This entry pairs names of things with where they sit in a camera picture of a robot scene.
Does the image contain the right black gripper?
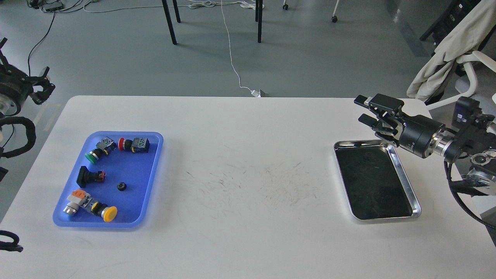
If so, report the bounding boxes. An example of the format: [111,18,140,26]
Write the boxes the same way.
[354,94,460,158]

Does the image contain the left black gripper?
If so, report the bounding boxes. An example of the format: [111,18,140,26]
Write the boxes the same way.
[0,38,55,117]

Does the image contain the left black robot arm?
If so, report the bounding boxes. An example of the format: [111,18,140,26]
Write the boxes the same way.
[0,53,55,158]

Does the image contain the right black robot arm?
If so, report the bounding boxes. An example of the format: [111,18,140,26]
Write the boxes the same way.
[354,94,495,196]

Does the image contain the silver metal tray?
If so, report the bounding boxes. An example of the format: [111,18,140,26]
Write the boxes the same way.
[333,139,422,222]

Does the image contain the blue plastic tray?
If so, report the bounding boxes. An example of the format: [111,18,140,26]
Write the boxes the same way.
[52,131,164,229]

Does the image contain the beige cloth on chair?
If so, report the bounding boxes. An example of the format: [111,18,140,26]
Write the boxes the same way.
[407,0,496,102]

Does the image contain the black table leg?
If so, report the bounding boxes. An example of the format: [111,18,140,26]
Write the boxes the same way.
[255,0,264,43]
[161,0,177,45]

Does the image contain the black floor cable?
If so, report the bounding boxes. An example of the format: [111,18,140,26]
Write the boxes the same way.
[24,0,86,78]

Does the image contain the white chair frame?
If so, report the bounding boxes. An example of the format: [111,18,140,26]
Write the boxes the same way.
[426,51,496,113]

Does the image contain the green push button switch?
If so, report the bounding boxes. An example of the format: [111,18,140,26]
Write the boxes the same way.
[84,137,117,164]

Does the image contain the silver orange push button switch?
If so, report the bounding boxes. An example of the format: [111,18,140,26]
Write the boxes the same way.
[63,189,91,216]

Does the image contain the red push button switch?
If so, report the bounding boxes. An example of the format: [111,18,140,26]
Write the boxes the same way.
[117,137,150,153]

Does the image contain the yellow push button switch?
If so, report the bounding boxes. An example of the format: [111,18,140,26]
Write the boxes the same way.
[86,201,118,222]

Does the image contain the white floor cable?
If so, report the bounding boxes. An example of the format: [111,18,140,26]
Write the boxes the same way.
[188,0,265,97]

